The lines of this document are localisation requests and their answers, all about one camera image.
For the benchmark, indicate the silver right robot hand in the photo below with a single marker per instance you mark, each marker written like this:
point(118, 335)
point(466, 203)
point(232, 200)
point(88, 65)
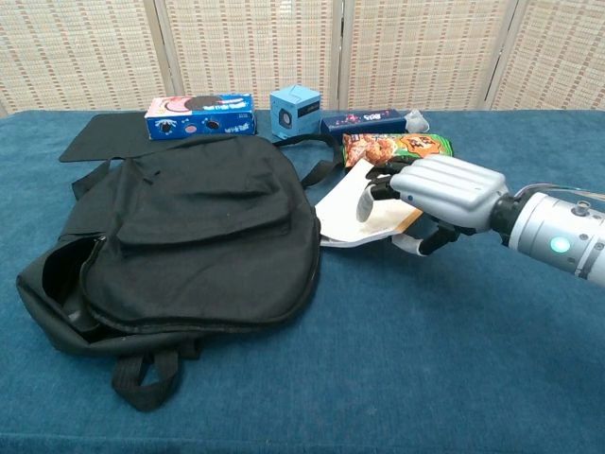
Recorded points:
point(449, 189)

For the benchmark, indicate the white and yellow notebook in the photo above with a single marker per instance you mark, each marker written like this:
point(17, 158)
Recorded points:
point(340, 208)

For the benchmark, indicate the black backpack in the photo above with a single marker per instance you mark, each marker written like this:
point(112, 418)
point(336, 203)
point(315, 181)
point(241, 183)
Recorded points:
point(198, 227)

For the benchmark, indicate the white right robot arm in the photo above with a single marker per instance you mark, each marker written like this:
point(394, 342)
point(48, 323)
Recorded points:
point(548, 227)

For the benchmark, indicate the green orange snack bag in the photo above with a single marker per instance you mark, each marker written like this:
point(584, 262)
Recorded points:
point(392, 146)

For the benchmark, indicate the grey crumpled wrapper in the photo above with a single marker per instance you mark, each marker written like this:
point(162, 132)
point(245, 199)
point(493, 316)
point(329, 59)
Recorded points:
point(418, 120)

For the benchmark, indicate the dark blue long box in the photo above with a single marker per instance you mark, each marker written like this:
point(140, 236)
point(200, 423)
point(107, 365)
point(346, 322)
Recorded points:
point(364, 122)

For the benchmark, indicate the blue table cloth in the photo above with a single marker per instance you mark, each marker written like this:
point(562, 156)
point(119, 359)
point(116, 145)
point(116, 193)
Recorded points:
point(425, 331)

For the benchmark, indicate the light blue cube box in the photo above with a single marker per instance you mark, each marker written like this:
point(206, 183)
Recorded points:
point(295, 113)

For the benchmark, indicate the woven folding screen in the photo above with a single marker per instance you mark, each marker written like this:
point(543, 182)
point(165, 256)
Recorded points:
point(250, 52)

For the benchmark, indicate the blue cookie box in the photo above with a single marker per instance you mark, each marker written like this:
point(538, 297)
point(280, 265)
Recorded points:
point(203, 118)

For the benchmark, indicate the black flat mat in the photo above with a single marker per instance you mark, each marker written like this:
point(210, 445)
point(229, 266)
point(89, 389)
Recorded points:
point(104, 137)

